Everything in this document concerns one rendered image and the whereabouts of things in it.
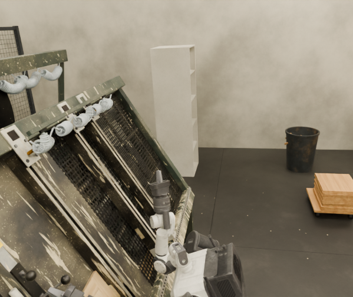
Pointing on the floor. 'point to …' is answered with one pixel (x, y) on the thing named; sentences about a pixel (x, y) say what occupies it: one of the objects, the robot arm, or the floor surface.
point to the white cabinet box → (176, 104)
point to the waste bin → (300, 148)
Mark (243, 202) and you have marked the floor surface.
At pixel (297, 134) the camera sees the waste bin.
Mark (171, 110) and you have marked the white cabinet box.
